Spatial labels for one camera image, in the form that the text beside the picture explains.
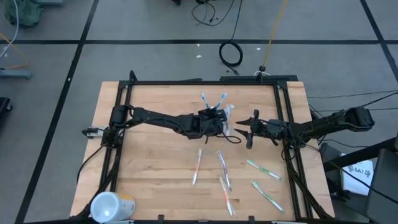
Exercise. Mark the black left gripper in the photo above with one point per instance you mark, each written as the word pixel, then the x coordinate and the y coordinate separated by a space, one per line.
pixel 211 123

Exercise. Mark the purple white toothbrush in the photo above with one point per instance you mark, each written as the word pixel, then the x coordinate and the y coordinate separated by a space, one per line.
pixel 224 171

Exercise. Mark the black table clamp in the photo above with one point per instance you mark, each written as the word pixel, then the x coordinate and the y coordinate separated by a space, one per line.
pixel 161 217
pixel 251 218

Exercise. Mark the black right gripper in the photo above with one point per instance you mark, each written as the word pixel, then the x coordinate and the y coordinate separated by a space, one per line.
pixel 269 129

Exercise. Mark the black metal table frame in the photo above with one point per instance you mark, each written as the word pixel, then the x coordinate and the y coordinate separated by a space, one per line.
pixel 202 83

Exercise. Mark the black slanted beam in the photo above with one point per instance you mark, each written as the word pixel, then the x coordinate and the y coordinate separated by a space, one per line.
pixel 357 154

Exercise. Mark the black chair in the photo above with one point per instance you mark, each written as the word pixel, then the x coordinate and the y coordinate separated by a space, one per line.
pixel 384 186

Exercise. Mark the grey metal desk foot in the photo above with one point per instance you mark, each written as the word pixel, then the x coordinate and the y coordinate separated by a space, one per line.
pixel 15 74

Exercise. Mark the green fabric bag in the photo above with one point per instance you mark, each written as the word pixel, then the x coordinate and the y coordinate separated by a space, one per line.
pixel 25 14

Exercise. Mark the green white wrapped toothbrush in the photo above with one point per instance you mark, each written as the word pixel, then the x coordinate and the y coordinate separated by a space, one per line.
pixel 263 169
pixel 267 196

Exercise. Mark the white box with print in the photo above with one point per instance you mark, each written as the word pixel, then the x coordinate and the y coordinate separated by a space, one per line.
pixel 357 180

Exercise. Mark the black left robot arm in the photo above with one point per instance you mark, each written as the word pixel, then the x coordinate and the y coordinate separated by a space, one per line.
pixel 161 119

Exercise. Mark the white canister with yellow label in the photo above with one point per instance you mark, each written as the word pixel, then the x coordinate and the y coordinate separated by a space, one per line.
pixel 109 207

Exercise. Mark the black object on floor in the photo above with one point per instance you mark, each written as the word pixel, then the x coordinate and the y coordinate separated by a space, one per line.
pixel 3 105

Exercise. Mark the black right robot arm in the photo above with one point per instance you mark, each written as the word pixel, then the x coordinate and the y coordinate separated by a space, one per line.
pixel 329 124

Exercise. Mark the blue white toothbrush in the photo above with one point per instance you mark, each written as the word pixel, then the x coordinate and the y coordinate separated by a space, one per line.
pixel 203 99
pixel 221 100

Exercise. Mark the clear plastic cup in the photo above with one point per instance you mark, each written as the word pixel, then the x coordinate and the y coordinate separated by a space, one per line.
pixel 229 127

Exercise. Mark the black ball-head camera mount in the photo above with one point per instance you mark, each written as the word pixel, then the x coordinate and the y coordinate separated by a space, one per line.
pixel 262 68

